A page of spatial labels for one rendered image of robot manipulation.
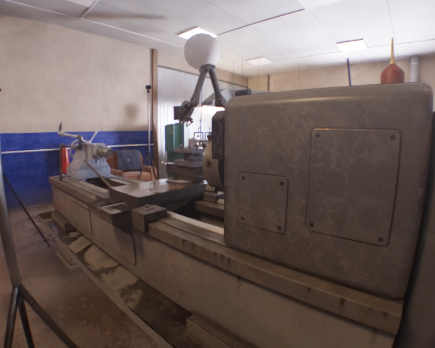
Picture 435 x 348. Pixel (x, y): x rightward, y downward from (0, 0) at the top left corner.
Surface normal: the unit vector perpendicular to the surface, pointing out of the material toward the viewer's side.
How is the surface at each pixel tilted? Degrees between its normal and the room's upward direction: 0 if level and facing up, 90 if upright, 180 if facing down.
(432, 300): 90
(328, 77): 90
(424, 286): 90
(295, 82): 90
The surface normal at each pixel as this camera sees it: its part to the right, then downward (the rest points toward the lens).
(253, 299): -0.66, 0.11
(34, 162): 0.76, 0.10
